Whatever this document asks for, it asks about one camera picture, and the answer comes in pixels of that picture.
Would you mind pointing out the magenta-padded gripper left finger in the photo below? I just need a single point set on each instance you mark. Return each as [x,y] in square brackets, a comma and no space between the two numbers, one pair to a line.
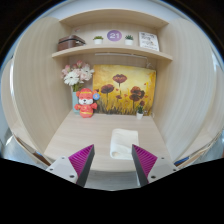
[63,168]

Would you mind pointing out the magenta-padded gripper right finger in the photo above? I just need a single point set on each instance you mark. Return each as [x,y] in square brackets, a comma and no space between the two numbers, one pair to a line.
[160,168]

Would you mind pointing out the cream white towel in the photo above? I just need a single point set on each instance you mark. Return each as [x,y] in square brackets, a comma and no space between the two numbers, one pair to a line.
[121,141]

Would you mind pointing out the small plant in white pot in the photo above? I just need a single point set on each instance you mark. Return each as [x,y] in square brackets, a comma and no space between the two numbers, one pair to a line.
[139,116]

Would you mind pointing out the red plush mouse toy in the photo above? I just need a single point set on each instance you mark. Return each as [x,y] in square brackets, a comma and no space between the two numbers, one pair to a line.
[86,106]

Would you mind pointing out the light blue vase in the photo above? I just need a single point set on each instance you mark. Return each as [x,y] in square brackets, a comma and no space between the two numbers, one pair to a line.
[74,101]

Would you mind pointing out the yellow poppy flower painting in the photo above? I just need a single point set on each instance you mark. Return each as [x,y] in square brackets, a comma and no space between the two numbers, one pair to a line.
[126,90]

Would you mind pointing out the pink and white flower bouquet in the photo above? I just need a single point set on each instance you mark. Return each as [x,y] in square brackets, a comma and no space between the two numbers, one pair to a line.
[76,75]

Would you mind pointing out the slim white light bar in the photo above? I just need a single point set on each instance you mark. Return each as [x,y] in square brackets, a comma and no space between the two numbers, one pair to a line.
[120,55]

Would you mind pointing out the wooden shelf with items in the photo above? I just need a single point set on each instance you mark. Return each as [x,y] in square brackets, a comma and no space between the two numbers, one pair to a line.
[110,50]

